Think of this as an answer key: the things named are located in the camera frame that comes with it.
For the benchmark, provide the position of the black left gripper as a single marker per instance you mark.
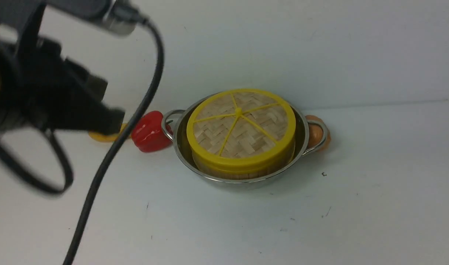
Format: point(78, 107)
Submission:
point(39, 88)

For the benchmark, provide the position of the yellow bamboo steamer lid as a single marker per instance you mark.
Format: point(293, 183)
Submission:
point(240, 128)

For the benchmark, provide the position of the yellow bamboo steamer basket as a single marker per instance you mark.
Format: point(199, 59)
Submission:
point(252, 172)

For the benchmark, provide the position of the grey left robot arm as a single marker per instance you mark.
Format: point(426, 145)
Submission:
point(20, 21)

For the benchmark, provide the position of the stainless steel pot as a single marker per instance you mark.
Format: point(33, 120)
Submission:
point(173, 125)

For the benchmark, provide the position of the yellow banana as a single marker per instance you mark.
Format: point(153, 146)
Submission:
point(106, 138)

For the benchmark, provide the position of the red bell pepper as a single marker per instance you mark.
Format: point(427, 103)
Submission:
point(148, 135)

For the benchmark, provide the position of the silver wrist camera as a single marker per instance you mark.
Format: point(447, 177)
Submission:
point(118, 17)

